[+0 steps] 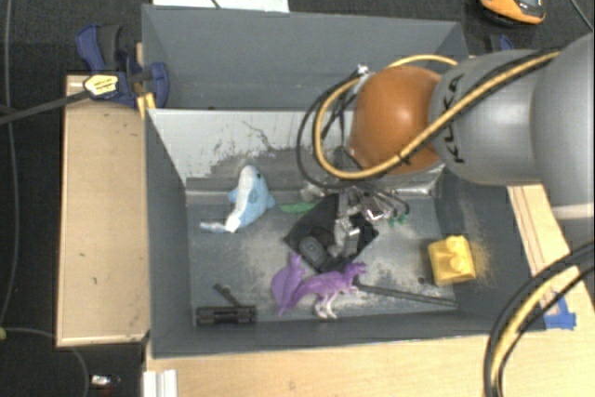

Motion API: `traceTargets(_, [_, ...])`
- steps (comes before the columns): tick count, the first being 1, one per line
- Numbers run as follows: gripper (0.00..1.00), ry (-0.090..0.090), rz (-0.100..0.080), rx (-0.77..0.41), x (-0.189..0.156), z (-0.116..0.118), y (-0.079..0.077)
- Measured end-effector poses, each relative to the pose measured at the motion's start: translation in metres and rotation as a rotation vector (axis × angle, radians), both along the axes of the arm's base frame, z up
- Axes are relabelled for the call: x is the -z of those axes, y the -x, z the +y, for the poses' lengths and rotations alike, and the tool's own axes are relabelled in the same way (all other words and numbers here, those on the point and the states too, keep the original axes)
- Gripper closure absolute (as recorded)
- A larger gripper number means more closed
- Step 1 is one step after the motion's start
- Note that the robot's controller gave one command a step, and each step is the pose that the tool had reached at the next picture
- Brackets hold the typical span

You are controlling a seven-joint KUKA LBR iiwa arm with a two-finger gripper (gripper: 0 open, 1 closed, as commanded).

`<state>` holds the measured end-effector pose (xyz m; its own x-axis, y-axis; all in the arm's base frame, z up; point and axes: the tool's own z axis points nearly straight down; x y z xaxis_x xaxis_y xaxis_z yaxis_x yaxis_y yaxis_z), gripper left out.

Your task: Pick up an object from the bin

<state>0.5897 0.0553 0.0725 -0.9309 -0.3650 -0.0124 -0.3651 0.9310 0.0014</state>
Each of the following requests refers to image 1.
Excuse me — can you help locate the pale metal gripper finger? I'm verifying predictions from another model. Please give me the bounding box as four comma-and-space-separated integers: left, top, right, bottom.
346, 225, 364, 257
333, 218, 350, 258

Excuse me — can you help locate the black flat case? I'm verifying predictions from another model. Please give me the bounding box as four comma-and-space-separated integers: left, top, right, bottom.
283, 192, 380, 274

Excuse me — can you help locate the purple toy fox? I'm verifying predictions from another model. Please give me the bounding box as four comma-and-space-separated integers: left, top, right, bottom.
271, 251, 368, 320

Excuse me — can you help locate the green flat leaf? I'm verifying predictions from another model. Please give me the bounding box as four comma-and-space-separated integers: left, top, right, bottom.
279, 199, 323, 215

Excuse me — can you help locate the small white lump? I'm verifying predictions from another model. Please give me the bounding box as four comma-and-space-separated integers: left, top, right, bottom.
298, 182, 323, 202

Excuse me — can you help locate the dark metal rod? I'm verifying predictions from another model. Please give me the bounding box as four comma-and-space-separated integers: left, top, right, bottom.
356, 283, 459, 309

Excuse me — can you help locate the yellow toy brick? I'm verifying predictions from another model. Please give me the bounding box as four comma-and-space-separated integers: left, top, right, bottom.
427, 234, 478, 287

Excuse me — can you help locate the blue and white toy dolphin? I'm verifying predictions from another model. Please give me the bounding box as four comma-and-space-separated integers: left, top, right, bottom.
199, 165, 277, 234

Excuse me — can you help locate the black brush tool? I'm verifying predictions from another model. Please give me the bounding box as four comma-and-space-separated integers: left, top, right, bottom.
194, 283, 258, 327

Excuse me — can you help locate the grey metal bin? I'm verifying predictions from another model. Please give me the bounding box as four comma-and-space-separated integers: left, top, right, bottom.
140, 3, 546, 359

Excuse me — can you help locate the pale wood flat board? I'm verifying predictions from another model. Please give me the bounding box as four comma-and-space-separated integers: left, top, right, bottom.
55, 73, 152, 348

